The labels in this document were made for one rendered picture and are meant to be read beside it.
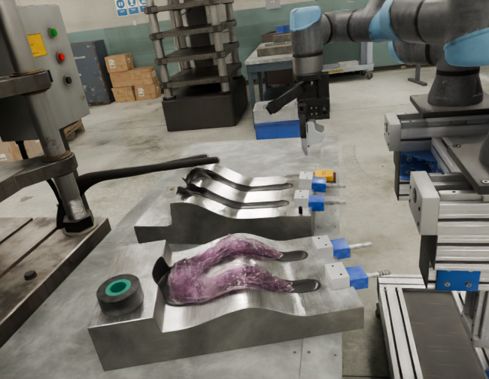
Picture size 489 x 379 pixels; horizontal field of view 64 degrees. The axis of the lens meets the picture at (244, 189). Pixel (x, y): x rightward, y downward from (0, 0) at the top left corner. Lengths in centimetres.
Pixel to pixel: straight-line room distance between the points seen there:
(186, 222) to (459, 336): 109
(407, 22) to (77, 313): 88
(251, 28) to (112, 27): 258
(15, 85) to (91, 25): 717
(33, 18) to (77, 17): 696
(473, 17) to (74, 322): 91
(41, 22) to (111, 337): 110
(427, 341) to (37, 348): 127
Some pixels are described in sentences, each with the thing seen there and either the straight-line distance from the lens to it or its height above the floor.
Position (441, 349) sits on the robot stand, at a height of 21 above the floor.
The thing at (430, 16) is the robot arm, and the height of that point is 134.
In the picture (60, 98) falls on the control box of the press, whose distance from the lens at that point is 155.
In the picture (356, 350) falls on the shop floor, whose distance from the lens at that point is 188.
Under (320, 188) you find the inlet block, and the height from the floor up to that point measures 89.
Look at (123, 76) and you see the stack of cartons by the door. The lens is 784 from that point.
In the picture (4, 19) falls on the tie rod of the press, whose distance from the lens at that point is 127.
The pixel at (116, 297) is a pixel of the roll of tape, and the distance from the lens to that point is 76.
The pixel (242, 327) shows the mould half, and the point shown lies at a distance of 77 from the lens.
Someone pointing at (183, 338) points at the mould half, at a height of 85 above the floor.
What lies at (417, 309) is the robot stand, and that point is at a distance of 178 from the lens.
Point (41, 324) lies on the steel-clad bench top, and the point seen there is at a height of 80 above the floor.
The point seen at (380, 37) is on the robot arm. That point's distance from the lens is 100.
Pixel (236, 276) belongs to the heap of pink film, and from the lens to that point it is 78.
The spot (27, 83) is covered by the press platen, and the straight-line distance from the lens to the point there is 125.
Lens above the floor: 139
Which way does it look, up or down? 25 degrees down
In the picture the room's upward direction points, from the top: 8 degrees counter-clockwise
